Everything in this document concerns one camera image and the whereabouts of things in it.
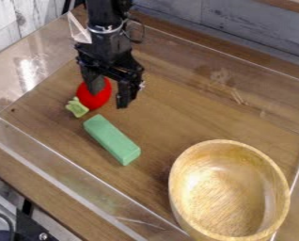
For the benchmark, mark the green rectangular block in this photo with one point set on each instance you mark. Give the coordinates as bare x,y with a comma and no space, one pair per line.
113,140

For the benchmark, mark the clear acrylic front barrier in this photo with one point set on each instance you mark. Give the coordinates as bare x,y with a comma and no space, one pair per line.
83,203

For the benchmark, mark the wooden bowl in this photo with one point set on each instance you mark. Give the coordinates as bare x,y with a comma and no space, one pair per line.
229,192

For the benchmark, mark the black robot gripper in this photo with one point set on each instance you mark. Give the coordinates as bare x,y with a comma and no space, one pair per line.
107,58

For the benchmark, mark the clear acrylic corner bracket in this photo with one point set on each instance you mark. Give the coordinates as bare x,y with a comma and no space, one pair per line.
81,33

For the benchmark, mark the black clamp with screw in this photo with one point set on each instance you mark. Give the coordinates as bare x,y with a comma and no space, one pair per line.
29,230

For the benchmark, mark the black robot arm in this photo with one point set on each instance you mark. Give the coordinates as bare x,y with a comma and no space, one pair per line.
107,12

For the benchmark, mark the red plush strawberry toy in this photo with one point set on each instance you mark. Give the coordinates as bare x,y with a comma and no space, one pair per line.
86,102

